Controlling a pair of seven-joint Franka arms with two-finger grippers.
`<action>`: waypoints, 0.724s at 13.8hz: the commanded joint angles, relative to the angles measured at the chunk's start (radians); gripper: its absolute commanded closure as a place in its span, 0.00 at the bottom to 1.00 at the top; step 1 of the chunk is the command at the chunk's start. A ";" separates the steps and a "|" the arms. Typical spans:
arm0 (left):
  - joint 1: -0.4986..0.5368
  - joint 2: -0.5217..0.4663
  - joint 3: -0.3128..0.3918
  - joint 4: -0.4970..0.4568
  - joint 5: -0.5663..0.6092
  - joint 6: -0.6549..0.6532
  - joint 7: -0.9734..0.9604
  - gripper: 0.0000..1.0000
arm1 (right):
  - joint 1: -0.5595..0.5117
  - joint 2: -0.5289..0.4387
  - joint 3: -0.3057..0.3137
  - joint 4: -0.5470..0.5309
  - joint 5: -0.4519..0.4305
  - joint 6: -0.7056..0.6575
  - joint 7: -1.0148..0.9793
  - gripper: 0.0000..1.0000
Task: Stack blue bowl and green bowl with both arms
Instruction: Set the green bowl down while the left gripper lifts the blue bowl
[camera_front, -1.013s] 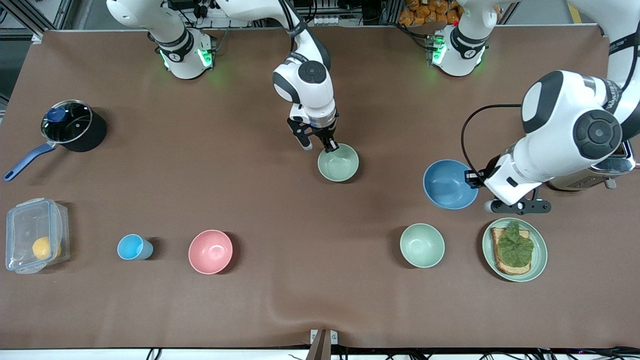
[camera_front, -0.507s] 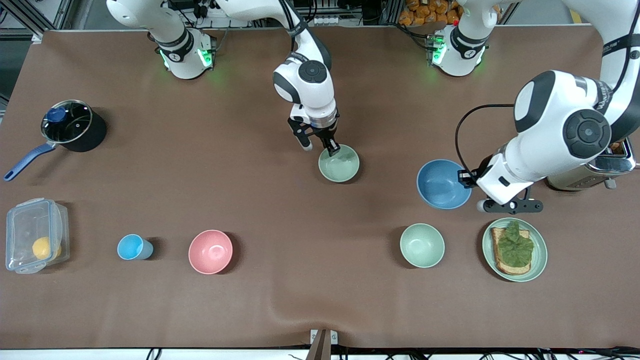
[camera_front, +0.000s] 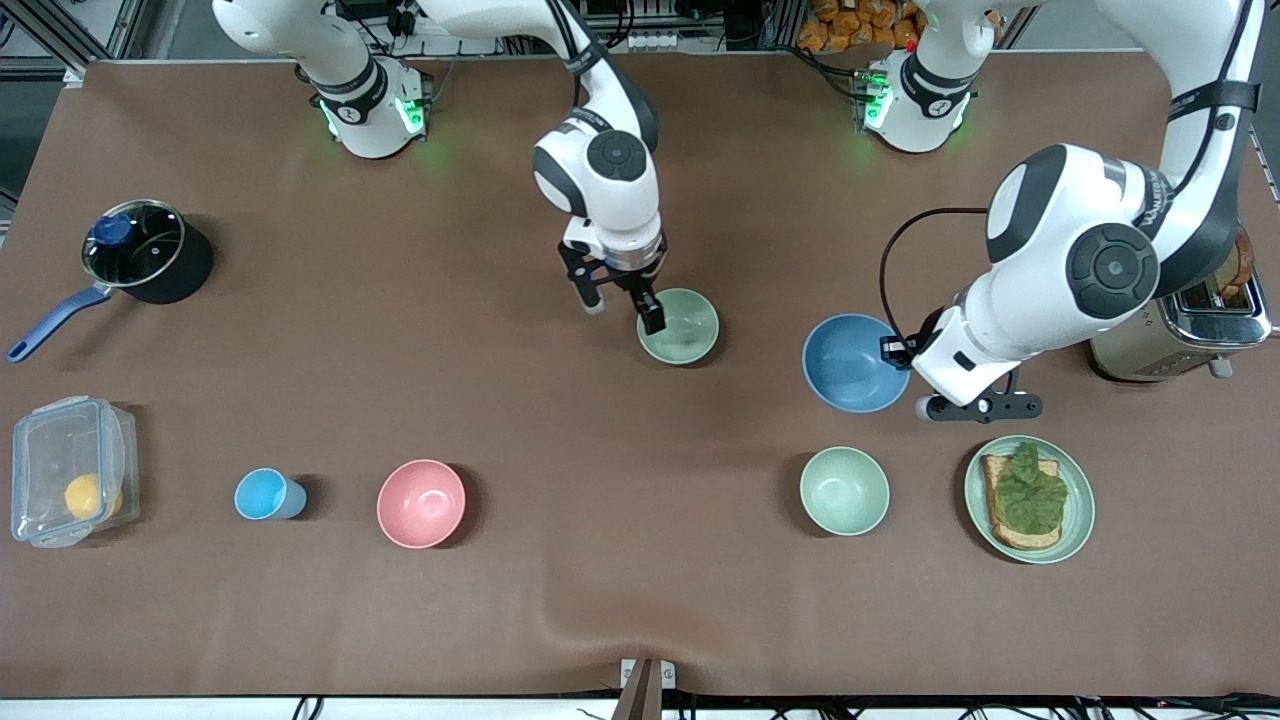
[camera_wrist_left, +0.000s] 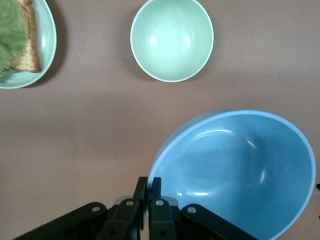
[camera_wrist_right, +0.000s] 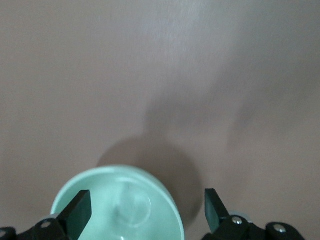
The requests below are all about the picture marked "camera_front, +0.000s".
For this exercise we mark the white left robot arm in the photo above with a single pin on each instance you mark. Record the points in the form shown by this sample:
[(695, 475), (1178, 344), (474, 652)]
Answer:
[(1080, 230)]

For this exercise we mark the brown table cloth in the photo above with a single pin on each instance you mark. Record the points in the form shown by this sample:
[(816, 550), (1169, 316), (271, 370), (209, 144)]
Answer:
[(640, 450)]

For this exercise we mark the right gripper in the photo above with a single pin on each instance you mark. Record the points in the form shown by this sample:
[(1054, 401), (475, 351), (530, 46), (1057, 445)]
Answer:
[(632, 280)]

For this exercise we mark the clear plastic lidded container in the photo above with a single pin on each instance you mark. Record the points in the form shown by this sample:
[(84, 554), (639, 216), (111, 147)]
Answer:
[(60, 440)]

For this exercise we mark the light green plate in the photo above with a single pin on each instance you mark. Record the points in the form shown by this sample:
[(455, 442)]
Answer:
[(1080, 510)]

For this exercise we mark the green lettuce leaf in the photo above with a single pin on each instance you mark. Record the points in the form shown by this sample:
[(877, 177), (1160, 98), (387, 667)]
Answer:
[(1030, 495)]

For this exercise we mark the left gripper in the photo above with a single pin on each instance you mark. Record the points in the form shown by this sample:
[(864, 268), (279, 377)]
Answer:
[(922, 333)]

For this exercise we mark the toasted bread slice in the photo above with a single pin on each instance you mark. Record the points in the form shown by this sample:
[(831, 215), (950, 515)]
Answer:
[(1020, 541)]

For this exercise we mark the metal table edge bracket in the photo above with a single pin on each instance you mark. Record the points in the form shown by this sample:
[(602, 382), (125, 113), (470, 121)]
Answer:
[(668, 675)]

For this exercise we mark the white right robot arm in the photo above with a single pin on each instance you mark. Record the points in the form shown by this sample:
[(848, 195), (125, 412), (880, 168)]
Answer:
[(610, 190)]

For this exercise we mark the light green bowl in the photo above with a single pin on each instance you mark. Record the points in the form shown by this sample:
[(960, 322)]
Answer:
[(844, 491), (690, 330)]

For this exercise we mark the glass lid with blue knob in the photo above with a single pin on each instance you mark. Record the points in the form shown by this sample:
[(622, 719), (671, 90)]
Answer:
[(140, 245)]

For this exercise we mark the yellow lemon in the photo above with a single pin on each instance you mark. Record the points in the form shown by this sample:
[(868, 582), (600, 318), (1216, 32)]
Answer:
[(88, 497)]

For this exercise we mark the silver toaster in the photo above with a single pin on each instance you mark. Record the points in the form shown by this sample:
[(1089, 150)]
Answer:
[(1200, 335)]

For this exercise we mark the light blue cup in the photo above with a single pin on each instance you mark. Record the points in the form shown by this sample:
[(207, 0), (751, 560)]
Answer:
[(262, 494)]

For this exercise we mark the bag of orange snacks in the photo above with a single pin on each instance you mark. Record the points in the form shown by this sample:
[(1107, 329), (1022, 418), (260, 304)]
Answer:
[(850, 25)]

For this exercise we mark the pink bowl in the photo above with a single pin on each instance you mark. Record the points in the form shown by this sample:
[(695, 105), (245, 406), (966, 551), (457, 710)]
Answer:
[(421, 504)]

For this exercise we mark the blue bowl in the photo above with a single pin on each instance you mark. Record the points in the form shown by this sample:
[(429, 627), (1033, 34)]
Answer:
[(850, 365)]

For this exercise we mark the brown toast slice in toaster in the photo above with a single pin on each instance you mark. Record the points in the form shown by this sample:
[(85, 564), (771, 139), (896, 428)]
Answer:
[(1243, 265)]

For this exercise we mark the white power strip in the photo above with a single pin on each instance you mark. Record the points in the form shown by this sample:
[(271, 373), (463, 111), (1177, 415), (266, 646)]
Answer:
[(655, 42), (455, 47)]

